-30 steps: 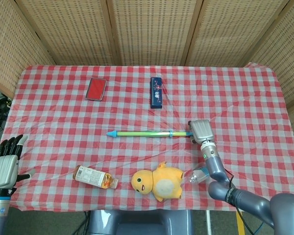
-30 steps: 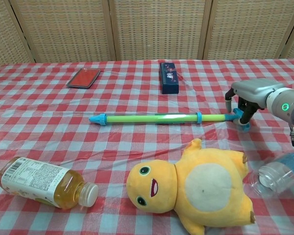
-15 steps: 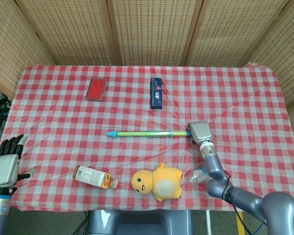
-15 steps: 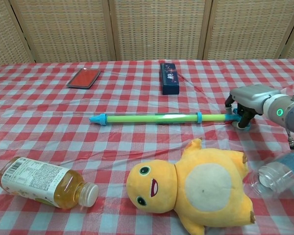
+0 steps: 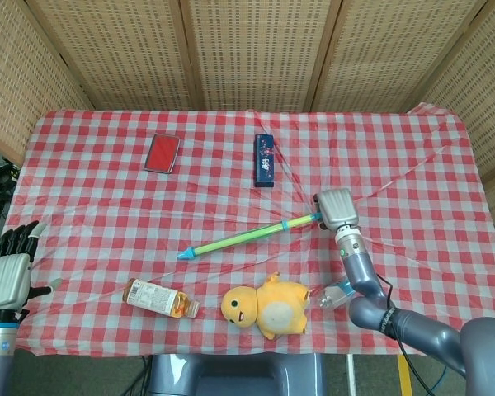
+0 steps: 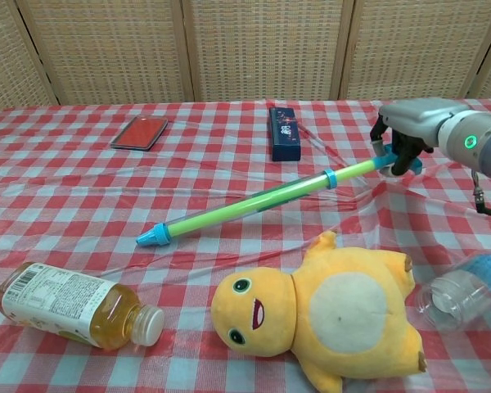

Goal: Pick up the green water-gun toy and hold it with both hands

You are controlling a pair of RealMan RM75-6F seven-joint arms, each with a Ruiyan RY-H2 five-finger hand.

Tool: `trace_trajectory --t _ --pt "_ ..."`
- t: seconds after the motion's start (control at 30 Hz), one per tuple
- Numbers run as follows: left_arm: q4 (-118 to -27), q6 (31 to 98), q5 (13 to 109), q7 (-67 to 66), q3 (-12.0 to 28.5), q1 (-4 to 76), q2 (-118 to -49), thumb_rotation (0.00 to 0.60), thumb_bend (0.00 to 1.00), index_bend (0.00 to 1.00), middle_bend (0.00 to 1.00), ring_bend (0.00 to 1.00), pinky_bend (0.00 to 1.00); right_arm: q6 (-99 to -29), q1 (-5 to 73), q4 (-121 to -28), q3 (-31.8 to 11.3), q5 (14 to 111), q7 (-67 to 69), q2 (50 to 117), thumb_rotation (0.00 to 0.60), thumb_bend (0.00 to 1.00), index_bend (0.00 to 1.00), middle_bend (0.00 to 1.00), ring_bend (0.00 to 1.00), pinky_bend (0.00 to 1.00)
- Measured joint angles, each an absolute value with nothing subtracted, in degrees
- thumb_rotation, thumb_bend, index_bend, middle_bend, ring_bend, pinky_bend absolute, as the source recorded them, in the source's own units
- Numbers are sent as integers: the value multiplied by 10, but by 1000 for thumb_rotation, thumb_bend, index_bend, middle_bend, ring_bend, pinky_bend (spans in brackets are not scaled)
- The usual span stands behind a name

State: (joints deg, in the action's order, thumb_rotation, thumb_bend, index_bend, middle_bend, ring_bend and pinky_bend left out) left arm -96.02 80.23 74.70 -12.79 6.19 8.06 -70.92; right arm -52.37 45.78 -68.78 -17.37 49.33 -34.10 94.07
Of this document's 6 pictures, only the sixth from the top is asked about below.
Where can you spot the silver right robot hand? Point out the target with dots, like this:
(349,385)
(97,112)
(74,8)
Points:
(417,118)

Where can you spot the red flat case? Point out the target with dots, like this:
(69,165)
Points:
(140,133)

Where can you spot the red white checkered tablecloth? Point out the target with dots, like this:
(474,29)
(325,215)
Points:
(86,229)

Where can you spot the dark blue rectangular box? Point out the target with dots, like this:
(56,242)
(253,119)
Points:
(285,135)

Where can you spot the tea bottle white cap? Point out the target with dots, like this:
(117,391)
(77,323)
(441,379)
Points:
(65,303)

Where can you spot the clear plastic bottle blue label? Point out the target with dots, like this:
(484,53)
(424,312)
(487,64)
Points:
(458,296)

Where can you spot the yellow plush toy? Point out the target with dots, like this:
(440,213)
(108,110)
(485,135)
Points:
(343,311)

